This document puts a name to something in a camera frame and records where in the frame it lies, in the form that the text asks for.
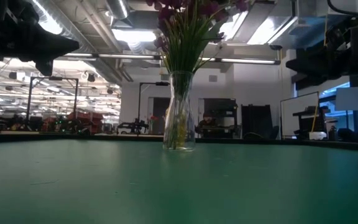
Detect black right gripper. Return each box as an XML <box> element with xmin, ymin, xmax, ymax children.
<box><xmin>285</xmin><ymin>43</ymin><xmax>358</xmax><ymax>91</ymax></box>

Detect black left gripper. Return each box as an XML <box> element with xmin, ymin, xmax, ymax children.
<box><xmin>0</xmin><ymin>9</ymin><xmax>81</xmax><ymax>78</ymax></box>

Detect purple flower spray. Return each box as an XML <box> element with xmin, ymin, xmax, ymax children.
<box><xmin>178</xmin><ymin>0</ymin><xmax>251</xmax><ymax>94</ymax></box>
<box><xmin>144</xmin><ymin>0</ymin><xmax>186</xmax><ymax>94</ymax></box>

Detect clear glass vase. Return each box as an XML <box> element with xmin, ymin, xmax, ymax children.
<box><xmin>162</xmin><ymin>70</ymin><xmax>197</xmax><ymax>153</ymax></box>

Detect whiteboard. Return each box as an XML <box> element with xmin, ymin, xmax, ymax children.
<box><xmin>280</xmin><ymin>91</ymin><xmax>320</xmax><ymax>139</ymax></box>

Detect white sign panel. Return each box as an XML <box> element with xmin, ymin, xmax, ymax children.
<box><xmin>336</xmin><ymin>86</ymin><xmax>358</xmax><ymax>111</ymax></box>

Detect white box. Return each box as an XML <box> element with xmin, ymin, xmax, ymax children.
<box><xmin>308</xmin><ymin>131</ymin><xmax>328</xmax><ymax>141</ymax></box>

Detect black panel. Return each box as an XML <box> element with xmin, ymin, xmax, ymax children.
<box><xmin>241</xmin><ymin>104</ymin><xmax>273</xmax><ymax>139</ymax></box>

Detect red equipment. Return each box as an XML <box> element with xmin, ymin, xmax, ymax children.
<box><xmin>42</xmin><ymin>111</ymin><xmax>105</xmax><ymax>134</ymax></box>

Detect long ceiling light strip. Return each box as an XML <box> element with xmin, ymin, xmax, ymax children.
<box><xmin>63</xmin><ymin>52</ymin><xmax>281</xmax><ymax>65</ymax></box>

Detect black cabinet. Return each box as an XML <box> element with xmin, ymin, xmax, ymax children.
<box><xmin>203</xmin><ymin>98</ymin><xmax>239</xmax><ymax>139</ymax></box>

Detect person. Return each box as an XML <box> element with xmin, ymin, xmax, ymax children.
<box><xmin>197</xmin><ymin>111</ymin><xmax>220</xmax><ymax>129</ymax></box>

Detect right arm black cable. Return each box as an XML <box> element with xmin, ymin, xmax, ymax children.
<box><xmin>326</xmin><ymin>0</ymin><xmax>358</xmax><ymax>18</ymax></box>

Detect round silver duct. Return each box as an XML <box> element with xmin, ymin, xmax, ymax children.
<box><xmin>106</xmin><ymin>0</ymin><xmax>130</xmax><ymax>19</ymax></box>

